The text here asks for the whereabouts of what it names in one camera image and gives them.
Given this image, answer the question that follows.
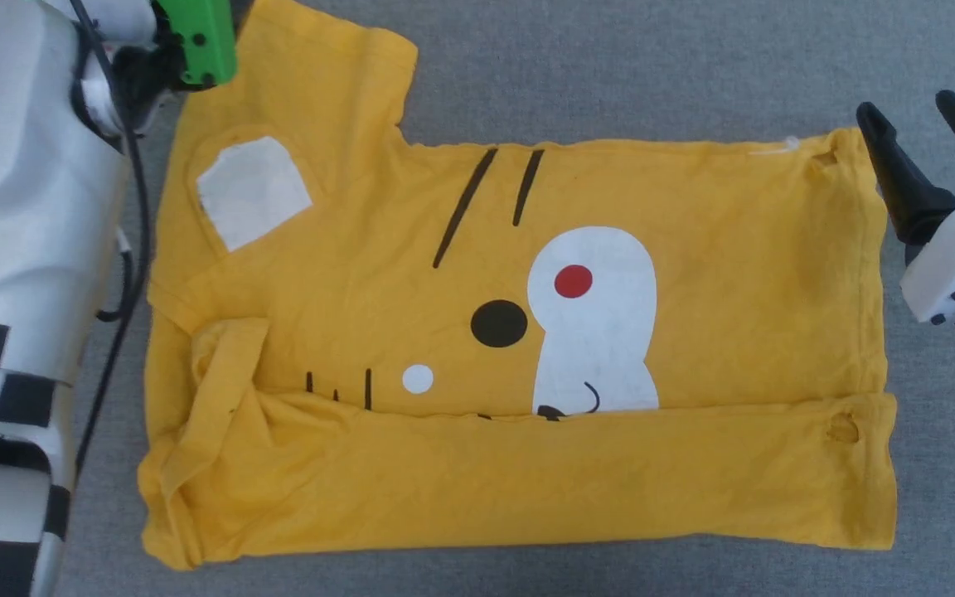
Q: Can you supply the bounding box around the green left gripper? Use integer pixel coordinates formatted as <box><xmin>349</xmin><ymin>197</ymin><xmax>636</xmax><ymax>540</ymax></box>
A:
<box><xmin>153</xmin><ymin>0</ymin><xmax>239</xmax><ymax>90</ymax></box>

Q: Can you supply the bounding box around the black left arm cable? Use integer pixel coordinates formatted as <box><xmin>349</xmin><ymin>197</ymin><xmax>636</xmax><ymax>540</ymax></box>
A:
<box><xmin>70</xmin><ymin>0</ymin><xmax>153</xmax><ymax>483</ymax></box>

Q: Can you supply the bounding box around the yellow cartoon tiger T-shirt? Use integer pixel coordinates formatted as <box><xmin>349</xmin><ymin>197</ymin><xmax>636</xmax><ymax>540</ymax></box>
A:
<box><xmin>137</xmin><ymin>0</ymin><xmax>899</xmax><ymax>572</ymax></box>

